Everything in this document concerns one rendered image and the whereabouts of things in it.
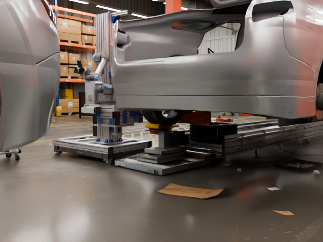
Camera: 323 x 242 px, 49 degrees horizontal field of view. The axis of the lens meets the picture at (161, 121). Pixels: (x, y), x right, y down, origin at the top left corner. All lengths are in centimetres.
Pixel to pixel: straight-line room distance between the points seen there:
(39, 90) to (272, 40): 167
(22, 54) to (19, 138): 27
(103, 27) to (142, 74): 220
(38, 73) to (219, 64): 157
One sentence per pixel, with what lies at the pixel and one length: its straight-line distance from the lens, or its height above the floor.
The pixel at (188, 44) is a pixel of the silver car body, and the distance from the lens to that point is 444.
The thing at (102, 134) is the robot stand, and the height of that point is 34.
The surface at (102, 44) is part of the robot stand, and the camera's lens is 518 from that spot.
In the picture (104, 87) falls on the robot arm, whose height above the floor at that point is 100.
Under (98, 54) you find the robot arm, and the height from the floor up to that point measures 143.
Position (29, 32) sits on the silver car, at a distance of 127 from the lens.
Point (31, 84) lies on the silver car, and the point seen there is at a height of 95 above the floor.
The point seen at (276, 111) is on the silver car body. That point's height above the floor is 80.
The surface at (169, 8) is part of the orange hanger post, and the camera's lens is 509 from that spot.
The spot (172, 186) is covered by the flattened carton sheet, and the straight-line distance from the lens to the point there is 357.
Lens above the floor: 92
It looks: 4 degrees down
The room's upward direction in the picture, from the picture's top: straight up
